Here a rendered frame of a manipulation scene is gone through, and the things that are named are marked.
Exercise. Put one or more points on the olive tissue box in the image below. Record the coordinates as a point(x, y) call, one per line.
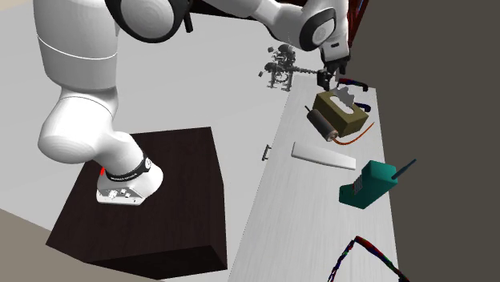
point(343, 115)

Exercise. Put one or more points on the grey mechanical figure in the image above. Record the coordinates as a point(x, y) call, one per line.
point(282, 66)

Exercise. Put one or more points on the white flat wedge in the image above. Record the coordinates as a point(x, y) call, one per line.
point(324, 157)

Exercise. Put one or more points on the brown cylinder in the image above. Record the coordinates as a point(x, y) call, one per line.
point(322, 125)

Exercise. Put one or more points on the white wooden dresser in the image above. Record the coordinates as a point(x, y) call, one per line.
point(304, 218)

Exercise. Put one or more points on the small dark blue curved piece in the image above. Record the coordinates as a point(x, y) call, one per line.
point(364, 106)

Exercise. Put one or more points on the multicoloured thin glasses frame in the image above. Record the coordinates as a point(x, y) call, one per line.
point(375, 250)

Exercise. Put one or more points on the dark robot stand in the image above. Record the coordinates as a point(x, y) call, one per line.
point(183, 211)

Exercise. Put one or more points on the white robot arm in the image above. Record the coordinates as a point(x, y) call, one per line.
point(78, 43)

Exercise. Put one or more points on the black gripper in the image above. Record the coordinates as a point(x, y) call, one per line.
point(333, 62)

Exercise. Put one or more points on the dark red furniture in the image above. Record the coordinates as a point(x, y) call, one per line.
point(356, 19)

